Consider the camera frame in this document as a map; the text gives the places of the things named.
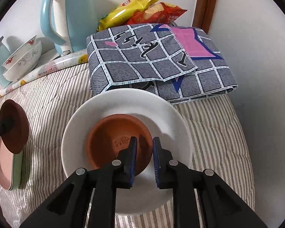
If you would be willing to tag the blue patterned porcelain bowl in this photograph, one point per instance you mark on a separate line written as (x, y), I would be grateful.
(19, 53)

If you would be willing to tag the brown wooden door frame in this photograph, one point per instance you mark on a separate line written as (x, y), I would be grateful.
(203, 14)

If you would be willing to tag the pink square plate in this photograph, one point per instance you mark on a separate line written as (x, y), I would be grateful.
(6, 164)

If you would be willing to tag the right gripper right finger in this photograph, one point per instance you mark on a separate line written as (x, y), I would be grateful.
(200, 198)

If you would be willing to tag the green square plate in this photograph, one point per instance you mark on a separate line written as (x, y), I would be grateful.
(16, 171)

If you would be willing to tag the light blue electric kettle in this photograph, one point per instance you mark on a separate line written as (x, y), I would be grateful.
(67, 23)

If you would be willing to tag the grey checked folded cloth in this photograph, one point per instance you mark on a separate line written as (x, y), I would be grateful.
(179, 64)

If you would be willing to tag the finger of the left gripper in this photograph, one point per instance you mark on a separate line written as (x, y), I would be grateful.
(1, 128)

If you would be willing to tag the yellow chips bag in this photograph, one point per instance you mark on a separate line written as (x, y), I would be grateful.
(123, 12)

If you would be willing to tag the large white porcelain bowl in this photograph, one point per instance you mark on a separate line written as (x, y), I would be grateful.
(24, 65)

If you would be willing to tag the striped quilted table cover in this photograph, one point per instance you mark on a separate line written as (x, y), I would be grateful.
(50, 101)

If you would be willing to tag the brown clay bowl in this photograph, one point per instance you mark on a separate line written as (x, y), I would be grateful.
(15, 120)
(112, 134)

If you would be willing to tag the red chips bag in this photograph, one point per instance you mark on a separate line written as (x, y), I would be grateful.
(162, 13)

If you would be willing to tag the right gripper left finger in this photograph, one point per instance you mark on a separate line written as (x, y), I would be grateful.
(87, 198)

